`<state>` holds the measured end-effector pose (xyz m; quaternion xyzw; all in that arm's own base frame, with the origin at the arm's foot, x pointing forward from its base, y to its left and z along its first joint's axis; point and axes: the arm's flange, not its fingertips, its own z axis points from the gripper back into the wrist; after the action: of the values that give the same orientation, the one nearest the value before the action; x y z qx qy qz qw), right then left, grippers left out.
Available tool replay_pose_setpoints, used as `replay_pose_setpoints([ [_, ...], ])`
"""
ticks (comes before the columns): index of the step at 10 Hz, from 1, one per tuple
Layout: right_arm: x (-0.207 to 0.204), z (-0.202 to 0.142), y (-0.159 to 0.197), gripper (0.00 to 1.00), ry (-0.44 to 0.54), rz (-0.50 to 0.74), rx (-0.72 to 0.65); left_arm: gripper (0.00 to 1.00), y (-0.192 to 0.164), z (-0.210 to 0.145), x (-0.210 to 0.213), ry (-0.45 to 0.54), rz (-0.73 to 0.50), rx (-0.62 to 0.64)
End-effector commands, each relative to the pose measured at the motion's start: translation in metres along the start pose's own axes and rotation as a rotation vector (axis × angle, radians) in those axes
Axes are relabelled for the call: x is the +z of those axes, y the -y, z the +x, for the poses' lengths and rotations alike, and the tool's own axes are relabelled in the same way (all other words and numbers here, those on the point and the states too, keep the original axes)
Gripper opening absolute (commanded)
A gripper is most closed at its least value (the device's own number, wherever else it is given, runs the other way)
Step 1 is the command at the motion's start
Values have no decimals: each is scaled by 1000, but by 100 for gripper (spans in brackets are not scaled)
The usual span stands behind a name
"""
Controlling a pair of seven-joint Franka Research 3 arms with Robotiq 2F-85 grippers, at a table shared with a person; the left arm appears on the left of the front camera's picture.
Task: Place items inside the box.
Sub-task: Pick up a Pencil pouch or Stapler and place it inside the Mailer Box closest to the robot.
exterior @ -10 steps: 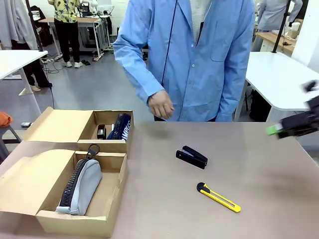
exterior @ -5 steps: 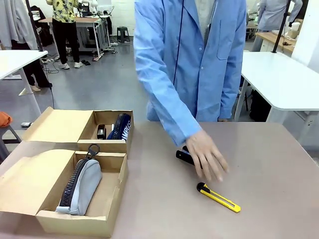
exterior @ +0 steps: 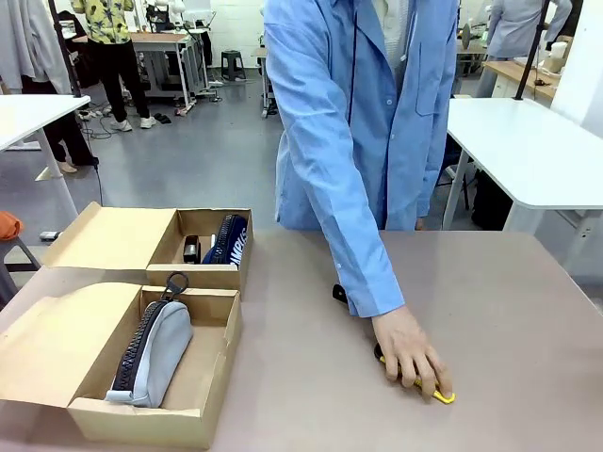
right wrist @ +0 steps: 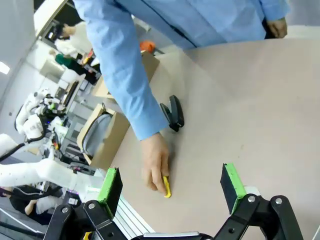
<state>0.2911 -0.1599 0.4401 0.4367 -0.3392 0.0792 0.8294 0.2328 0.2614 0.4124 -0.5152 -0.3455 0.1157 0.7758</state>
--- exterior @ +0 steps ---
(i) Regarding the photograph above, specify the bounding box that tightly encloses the white table with round corner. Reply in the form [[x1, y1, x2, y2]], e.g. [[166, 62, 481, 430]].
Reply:
[[0, 93, 92, 222]]

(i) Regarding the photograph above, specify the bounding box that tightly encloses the person in yellow shirt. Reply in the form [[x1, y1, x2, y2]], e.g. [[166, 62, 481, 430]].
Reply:
[[70, 0, 158, 134]]

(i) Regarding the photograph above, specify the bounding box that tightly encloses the person in grey-blue shirt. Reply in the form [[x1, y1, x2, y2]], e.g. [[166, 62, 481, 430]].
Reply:
[[474, 0, 572, 99]]

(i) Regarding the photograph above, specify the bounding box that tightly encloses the person in blue coat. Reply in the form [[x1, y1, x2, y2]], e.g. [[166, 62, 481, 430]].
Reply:
[[263, 0, 462, 319]]

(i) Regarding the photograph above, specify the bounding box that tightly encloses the black plastic stool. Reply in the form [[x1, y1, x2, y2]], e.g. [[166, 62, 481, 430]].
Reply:
[[220, 49, 247, 83]]

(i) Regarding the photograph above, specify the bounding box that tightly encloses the orange cloth bundle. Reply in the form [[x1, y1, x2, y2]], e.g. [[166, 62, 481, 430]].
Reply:
[[0, 210, 24, 242]]

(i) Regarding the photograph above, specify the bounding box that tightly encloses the wooden side table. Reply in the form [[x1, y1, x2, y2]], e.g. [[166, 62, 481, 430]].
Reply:
[[483, 56, 562, 103]]

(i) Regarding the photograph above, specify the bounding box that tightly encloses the small open cardboard box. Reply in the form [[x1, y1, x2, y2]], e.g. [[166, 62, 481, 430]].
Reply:
[[41, 202, 255, 301]]

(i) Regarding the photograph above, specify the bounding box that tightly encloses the black cord on coat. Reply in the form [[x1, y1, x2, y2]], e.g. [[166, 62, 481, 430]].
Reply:
[[347, 8, 360, 124]]

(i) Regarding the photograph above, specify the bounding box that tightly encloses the large open cardboard box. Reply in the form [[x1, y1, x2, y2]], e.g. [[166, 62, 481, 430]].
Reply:
[[0, 281, 244, 450]]

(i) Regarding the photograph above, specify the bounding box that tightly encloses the grey campus pencil case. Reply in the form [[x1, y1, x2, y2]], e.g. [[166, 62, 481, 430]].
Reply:
[[104, 271, 195, 409]]

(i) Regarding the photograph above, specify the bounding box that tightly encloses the black tripod pole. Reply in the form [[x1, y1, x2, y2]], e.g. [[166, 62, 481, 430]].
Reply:
[[46, 0, 103, 206], [513, 0, 551, 102]]

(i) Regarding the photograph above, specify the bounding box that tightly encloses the yellow utility knife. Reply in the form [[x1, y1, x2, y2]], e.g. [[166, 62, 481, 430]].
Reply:
[[373, 343, 458, 406]]

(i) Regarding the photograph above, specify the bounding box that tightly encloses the navy campus pencil case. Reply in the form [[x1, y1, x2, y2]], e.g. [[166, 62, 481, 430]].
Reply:
[[201, 214, 250, 266]]

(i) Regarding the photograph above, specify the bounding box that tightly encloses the grey chair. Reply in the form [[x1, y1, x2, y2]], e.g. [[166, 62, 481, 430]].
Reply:
[[0, 236, 42, 310]]

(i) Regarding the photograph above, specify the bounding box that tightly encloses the person's right hand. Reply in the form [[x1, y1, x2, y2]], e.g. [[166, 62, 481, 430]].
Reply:
[[370, 305, 456, 400]]

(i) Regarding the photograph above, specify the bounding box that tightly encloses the person's right forearm blue sleeve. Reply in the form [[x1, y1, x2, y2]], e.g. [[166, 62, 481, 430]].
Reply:
[[310, 183, 407, 319]]

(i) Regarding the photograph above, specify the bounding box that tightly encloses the grey workbench with wooden top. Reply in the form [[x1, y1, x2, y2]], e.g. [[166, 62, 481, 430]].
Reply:
[[129, 28, 212, 117]]

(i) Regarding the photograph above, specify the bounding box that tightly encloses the large white desk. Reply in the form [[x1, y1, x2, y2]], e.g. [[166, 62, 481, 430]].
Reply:
[[442, 97, 603, 286]]

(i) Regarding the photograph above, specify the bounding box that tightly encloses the long black stapler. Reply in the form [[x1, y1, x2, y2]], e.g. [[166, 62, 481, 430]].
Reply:
[[182, 234, 203, 265]]

